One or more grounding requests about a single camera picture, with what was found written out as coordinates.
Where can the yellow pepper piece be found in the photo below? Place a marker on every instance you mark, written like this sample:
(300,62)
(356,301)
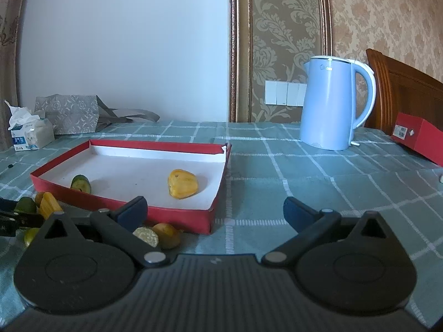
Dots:
(50,205)

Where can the dark sugarcane piece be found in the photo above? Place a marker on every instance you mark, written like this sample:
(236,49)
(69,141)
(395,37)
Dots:
(146,237)

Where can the red cardboard tray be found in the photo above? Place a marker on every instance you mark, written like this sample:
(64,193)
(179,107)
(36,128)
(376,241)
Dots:
(190,218)

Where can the brown longan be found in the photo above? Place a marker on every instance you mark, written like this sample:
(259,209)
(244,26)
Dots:
(39,199)
(169,235)

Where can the yellow jackfruit piece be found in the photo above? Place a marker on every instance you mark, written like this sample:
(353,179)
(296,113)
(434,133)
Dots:
(183,184)

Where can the beige curtain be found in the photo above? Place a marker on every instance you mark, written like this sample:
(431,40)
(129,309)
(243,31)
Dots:
(8,41)

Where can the red cardboard box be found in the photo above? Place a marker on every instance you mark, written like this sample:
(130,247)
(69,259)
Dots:
(422,138)

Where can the grey patterned gift bag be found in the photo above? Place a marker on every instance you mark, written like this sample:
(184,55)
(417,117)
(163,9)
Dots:
(69,114)

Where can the green fruit chunk with stem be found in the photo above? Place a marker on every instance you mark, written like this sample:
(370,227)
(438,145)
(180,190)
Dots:
(26,205)

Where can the green cucumber chunk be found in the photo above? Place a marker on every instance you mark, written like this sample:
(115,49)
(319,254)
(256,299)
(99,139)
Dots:
(80,183)

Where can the white wall switch panel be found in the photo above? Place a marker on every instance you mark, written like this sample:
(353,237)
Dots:
(285,92)

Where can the green checkered tablecloth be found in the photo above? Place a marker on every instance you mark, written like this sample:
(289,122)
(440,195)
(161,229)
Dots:
(311,179)

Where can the white tissue pack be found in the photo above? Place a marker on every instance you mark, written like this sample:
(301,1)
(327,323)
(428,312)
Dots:
(33,135)

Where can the wooden headboard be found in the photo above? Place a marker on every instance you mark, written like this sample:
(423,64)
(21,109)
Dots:
(401,90)

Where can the round green fruit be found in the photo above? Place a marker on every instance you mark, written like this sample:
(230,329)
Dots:
(30,237)

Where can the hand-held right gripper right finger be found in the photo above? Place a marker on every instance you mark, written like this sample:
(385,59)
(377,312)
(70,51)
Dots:
(297,212)

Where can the gilded wall frame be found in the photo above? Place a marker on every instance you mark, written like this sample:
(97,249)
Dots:
(242,41)

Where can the light blue electric kettle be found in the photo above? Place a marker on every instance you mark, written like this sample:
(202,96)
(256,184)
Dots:
(328,103)

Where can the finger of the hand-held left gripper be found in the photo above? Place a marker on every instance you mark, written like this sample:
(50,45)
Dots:
(7,204)
(24,221)

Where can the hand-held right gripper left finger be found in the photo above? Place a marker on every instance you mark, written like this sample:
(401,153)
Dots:
(133,211)

